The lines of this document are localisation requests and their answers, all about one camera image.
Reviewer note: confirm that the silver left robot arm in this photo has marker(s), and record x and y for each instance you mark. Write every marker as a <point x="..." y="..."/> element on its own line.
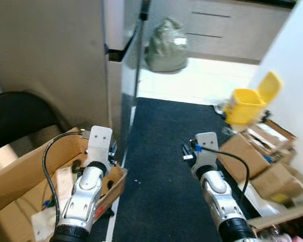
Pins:
<point x="86" y="194"/>

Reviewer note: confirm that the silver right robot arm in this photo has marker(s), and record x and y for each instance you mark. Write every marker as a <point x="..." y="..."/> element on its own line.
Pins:
<point x="219" y="196"/>

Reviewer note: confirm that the yellow rubbish bin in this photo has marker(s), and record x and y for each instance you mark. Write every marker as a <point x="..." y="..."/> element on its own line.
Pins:
<point x="245" y="106"/>

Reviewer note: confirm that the black floor mat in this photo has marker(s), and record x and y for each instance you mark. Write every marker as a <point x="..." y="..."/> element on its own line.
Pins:
<point x="161" y="151"/>

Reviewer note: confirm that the white plastic base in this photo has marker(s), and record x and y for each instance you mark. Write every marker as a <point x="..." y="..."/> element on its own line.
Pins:
<point x="260" y="204"/>

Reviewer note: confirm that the small closed cardboard box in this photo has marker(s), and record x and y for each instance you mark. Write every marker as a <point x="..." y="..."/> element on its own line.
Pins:
<point x="278" y="181"/>

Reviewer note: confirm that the large open cardboard box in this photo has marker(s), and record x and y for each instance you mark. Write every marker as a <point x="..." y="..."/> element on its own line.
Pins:
<point x="20" y="171"/>

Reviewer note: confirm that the black chair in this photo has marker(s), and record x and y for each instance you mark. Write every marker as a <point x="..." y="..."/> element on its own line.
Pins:
<point x="17" y="113"/>

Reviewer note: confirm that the grey-green filled bag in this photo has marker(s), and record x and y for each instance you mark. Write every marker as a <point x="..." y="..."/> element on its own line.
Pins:
<point x="166" y="48"/>

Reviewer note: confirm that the brown cardboard flap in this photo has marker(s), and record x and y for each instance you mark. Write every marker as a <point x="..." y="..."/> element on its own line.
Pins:
<point x="288" y="217"/>

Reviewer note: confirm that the stainless steel fridge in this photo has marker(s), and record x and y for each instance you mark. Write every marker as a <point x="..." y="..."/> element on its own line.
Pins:
<point x="50" y="50"/>

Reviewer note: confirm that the beige drawer cabinet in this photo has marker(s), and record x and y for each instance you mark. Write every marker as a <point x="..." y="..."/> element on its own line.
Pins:
<point x="227" y="27"/>

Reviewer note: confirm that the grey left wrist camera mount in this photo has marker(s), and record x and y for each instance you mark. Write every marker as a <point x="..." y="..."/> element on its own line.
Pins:
<point x="100" y="142"/>

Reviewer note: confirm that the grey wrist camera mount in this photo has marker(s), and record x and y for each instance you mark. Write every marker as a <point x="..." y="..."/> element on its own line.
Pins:
<point x="100" y="142"/>
<point x="207" y="148"/>

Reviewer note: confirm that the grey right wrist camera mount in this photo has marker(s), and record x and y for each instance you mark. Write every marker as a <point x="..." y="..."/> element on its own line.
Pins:
<point x="207" y="148"/>

